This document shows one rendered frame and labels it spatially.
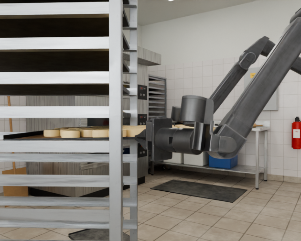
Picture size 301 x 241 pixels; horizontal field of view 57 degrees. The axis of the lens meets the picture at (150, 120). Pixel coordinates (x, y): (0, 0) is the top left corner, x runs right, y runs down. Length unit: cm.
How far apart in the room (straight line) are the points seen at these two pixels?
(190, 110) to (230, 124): 9
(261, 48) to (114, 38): 67
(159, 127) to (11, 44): 45
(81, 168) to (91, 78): 265
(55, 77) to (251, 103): 49
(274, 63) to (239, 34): 463
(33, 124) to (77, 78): 315
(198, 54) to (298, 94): 187
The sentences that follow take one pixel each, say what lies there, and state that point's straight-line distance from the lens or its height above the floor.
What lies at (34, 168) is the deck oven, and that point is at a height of 38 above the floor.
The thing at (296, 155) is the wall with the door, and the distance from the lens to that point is 498.
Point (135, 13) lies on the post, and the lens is 122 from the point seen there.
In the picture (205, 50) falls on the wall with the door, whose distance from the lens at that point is 546.
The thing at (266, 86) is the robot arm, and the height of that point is 111.
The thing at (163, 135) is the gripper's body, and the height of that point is 100.
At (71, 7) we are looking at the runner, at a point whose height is 132.
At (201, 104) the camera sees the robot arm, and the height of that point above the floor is 107.
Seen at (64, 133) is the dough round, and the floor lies 99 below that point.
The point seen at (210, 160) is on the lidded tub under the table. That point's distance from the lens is 463.
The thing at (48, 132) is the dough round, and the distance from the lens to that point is 88.
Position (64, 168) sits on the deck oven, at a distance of 346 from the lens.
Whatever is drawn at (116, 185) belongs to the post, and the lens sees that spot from 72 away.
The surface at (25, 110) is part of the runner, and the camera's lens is 80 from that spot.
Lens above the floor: 104
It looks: 1 degrees down
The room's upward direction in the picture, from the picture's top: straight up
